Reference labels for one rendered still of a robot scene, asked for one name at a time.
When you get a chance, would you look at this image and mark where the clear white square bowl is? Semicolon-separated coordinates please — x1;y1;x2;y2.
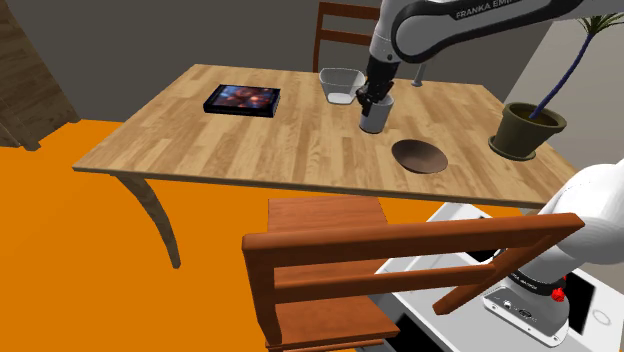
318;67;367;106

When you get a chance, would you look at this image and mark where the grey slim upright object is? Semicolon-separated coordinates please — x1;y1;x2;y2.
410;62;429;88

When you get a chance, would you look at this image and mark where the black tablet with picture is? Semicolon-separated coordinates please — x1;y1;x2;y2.
202;84;282;119

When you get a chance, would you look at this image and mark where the brown wooden furniture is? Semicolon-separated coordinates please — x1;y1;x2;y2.
0;0;82;152

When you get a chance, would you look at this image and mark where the reddish brown wooden chair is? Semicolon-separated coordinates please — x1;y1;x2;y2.
311;0;387;74
241;195;586;352

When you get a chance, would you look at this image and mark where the light wooden table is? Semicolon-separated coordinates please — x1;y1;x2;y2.
71;63;579;271

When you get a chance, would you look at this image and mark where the brown round plate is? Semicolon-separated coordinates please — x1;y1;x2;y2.
391;138;449;175

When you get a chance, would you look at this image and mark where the grey cup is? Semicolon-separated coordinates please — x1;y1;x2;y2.
359;94;395;135

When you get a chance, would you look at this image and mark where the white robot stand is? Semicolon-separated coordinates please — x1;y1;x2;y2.
362;201;624;352

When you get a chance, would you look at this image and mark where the potted plant in olive pot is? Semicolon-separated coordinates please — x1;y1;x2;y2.
487;13;624;163

